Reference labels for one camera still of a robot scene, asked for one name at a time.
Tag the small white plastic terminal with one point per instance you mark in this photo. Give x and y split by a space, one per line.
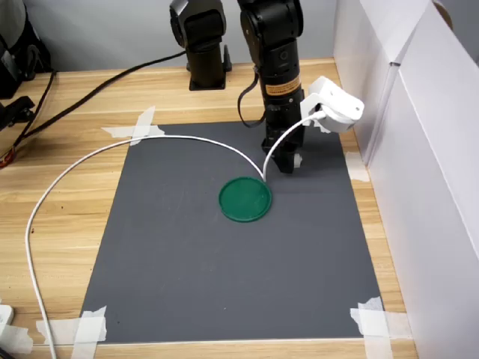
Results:
298 161

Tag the round green plastic lid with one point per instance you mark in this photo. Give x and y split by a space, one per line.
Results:
245 200

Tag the white tape piece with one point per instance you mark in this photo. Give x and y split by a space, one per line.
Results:
374 325
140 129
16 338
90 329
357 166

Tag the white partition box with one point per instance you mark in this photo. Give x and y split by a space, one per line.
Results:
370 75
438 187

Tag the dark grey mat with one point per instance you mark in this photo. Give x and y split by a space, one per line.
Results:
209 261

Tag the brown cardboard roll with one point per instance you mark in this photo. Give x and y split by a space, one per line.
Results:
444 15

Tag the black clamp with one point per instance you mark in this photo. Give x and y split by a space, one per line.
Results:
16 110

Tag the black chair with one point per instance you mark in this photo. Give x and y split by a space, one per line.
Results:
18 48

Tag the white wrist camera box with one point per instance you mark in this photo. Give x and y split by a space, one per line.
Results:
337 101

